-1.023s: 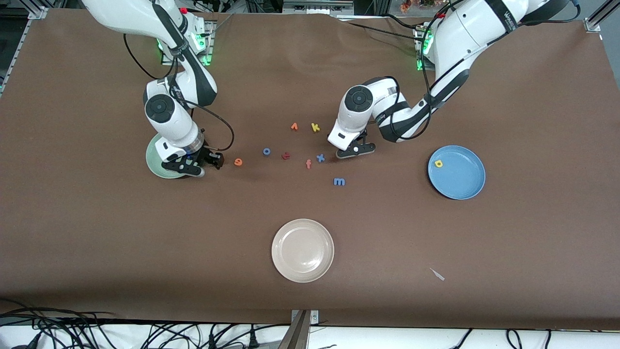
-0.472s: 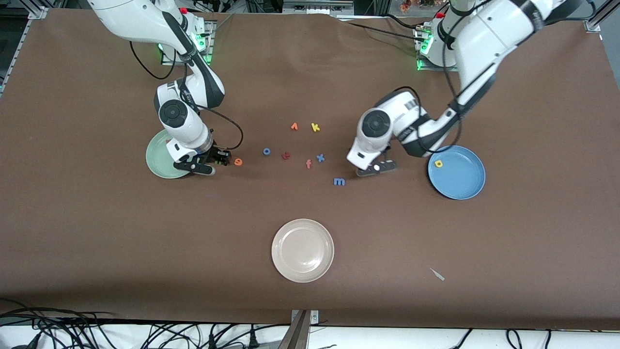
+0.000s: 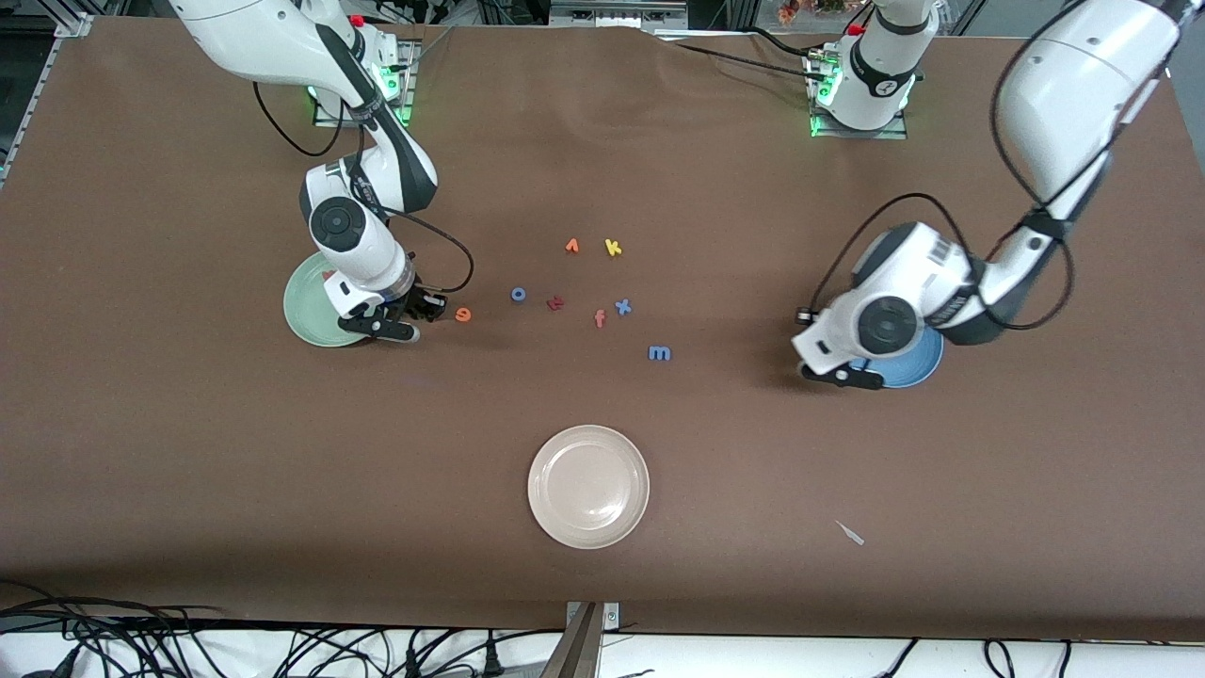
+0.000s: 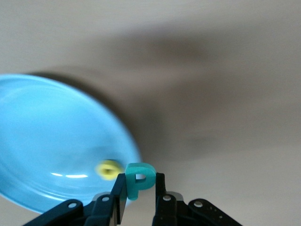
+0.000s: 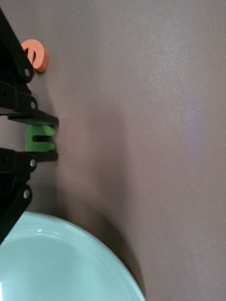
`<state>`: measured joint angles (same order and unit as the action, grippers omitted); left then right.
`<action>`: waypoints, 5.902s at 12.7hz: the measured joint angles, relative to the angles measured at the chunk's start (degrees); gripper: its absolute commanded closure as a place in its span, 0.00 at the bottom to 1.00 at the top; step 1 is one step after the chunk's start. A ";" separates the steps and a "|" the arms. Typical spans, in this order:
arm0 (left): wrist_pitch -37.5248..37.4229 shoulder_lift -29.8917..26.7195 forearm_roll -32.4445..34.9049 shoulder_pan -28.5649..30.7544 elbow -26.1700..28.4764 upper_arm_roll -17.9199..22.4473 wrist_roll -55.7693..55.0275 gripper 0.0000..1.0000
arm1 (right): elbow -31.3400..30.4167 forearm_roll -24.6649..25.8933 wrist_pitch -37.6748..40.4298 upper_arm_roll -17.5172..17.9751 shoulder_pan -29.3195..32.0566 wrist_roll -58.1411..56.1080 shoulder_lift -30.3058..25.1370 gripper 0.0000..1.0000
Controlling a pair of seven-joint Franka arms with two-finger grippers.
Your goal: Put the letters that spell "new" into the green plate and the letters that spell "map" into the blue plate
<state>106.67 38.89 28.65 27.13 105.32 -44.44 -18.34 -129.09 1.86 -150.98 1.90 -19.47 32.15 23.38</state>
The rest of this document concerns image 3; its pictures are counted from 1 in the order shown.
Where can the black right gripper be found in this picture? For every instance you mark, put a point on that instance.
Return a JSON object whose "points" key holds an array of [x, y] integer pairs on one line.
{"points": [[420, 303]]}

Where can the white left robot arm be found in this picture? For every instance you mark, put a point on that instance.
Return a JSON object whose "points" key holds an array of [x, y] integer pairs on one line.
{"points": [[1073, 85]]}

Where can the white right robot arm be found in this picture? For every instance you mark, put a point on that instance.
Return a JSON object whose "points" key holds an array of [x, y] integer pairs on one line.
{"points": [[235, 38]]}

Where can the green plate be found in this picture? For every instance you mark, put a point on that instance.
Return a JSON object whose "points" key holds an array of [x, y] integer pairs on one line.
{"points": [[306, 315]]}

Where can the brown table cover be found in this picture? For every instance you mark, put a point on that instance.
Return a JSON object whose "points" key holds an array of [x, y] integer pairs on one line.
{"points": [[602, 405]]}

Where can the beige plate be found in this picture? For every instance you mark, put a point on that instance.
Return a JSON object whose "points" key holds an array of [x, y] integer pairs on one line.
{"points": [[588, 487]]}

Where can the metal background fixture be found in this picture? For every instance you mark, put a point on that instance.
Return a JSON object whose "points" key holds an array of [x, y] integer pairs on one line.
{"points": [[617, 11]]}

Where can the orange decorative object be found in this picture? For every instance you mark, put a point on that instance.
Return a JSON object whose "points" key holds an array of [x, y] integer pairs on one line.
{"points": [[791, 11]]}

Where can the small white paper scrap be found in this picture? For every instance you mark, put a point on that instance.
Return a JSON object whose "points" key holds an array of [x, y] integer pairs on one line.
{"points": [[852, 535]]}

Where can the blue plate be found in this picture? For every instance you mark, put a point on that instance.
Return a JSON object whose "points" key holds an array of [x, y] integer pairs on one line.
{"points": [[918, 369]]}

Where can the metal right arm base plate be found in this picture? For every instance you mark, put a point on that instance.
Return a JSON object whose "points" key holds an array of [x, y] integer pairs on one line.
{"points": [[400, 118]]}

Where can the metal mounting bracket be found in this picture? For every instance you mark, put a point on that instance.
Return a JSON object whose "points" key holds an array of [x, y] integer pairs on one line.
{"points": [[612, 617]]}

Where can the grey camera mount bar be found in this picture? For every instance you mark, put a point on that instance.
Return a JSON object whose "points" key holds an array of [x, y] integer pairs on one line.
{"points": [[574, 650]]}

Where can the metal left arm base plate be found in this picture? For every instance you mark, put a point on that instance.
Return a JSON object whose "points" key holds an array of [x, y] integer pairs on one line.
{"points": [[861, 135]]}

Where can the aluminium frame post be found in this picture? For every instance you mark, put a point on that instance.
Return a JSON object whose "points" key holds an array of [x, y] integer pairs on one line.
{"points": [[73, 17]]}

